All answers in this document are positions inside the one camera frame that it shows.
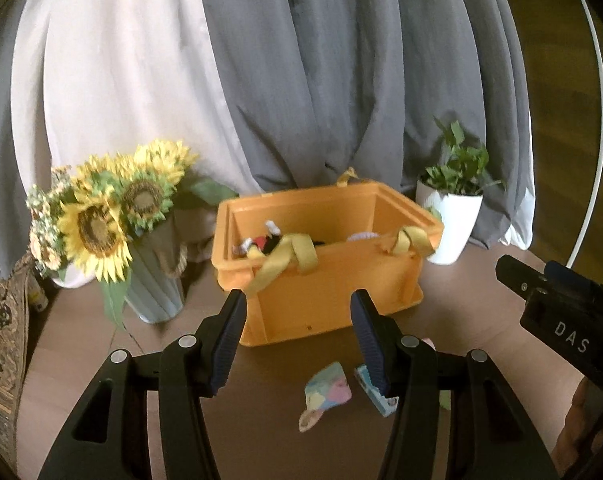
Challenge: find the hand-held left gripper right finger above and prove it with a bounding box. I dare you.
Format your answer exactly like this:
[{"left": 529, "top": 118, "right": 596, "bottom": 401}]
[{"left": 350, "top": 288, "right": 559, "bottom": 480}]

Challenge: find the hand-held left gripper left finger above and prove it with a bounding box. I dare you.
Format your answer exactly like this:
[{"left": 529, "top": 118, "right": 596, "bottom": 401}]
[{"left": 37, "top": 288, "right": 247, "bottom": 480}]

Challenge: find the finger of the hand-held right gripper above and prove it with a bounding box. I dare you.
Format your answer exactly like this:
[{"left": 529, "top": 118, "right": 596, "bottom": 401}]
[
  {"left": 544, "top": 260, "right": 603, "bottom": 311},
  {"left": 495, "top": 255, "right": 552, "bottom": 306}
]

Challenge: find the blue tissue packet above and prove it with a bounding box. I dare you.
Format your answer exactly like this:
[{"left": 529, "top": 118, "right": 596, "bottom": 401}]
[{"left": 354, "top": 365, "right": 399, "bottom": 418}]

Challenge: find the orange plastic crate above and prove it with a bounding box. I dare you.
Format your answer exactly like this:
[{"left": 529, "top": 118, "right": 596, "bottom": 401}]
[{"left": 211, "top": 167, "right": 445, "bottom": 348}]

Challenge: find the black plush doll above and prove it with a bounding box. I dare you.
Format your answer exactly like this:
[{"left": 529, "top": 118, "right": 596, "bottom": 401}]
[{"left": 234, "top": 220, "right": 327, "bottom": 261}]

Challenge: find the person's right hand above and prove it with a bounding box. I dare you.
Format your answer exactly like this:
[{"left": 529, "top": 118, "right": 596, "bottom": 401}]
[{"left": 554, "top": 377, "right": 603, "bottom": 480}]

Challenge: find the green plant in white pot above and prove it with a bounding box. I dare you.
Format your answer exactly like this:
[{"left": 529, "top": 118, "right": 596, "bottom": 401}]
[{"left": 415, "top": 116, "right": 505, "bottom": 266}]

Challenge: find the grey ribbed vase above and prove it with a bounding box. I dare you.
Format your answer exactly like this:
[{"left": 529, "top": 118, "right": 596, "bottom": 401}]
[{"left": 124, "top": 210, "right": 189, "bottom": 324}]

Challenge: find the sunflower bouquet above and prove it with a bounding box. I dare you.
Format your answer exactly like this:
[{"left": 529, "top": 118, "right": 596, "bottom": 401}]
[{"left": 25, "top": 139, "right": 239, "bottom": 331}]

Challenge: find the brown patterned cloth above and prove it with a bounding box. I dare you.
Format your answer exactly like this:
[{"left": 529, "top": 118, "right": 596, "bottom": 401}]
[{"left": 0, "top": 255, "right": 37, "bottom": 466}]

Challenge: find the grey curtain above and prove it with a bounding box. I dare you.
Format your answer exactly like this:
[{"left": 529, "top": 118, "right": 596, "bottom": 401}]
[
  {"left": 0, "top": 35, "right": 37, "bottom": 281},
  {"left": 196, "top": 0, "right": 532, "bottom": 251}
]

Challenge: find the pale pink curtain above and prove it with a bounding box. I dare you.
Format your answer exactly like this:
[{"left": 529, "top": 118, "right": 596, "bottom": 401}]
[{"left": 11, "top": 0, "right": 262, "bottom": 288}]

